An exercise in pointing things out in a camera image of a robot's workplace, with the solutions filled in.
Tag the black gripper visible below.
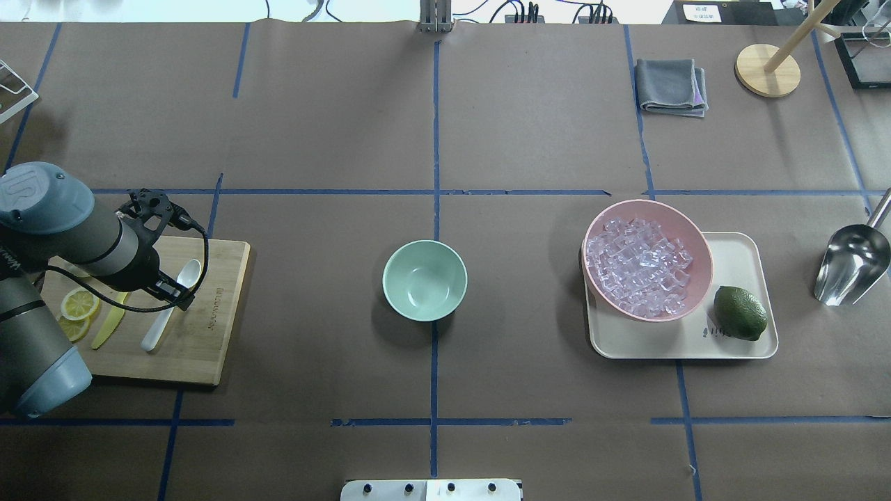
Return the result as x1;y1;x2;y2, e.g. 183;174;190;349
136;265;195;312

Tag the metal ice scoop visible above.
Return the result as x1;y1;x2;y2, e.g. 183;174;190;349
814;189;890;305

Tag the yellow plastic knife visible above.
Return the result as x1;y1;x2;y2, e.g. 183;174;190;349
91;305;125;350

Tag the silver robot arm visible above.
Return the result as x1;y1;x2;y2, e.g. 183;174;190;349
1;161;206;420

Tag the bamboo cutting board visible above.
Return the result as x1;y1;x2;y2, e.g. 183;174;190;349
76;240;253;386

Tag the aluminium frame post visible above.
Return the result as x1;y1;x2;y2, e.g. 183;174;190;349
418;0;454;33

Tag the folded grey cloth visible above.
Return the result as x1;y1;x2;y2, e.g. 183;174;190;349
634;59;709;118

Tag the white plastic spoon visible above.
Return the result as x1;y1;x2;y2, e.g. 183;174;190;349
141;259;203;352

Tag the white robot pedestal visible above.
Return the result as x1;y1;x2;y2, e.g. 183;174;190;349
340;478;524;500

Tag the lemon slice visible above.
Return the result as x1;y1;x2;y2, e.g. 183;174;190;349
60;287;101;321
57;316;92;343

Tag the mint green bowl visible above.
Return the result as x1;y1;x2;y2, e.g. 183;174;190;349
382;240;470;321

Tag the pink bowl of ice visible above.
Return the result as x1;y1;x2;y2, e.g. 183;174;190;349
581;199;713;321

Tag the wooden mug tree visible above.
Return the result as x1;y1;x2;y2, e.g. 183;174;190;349
733;1;841;98

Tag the beige serving tray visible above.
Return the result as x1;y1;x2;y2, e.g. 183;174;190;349
585;232;779;360

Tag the green lime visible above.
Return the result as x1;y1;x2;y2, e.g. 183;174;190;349
713;285;768;342

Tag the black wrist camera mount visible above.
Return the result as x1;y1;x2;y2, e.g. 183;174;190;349
117;189;207;244

